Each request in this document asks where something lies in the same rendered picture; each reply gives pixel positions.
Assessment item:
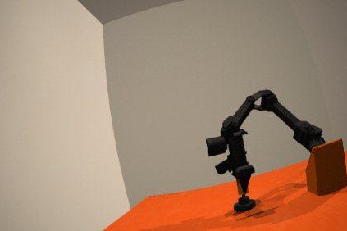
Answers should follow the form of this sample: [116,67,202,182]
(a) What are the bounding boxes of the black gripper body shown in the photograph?
[229,148,255,178]

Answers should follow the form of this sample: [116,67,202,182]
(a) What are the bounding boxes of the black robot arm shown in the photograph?
[206,90,326,175]

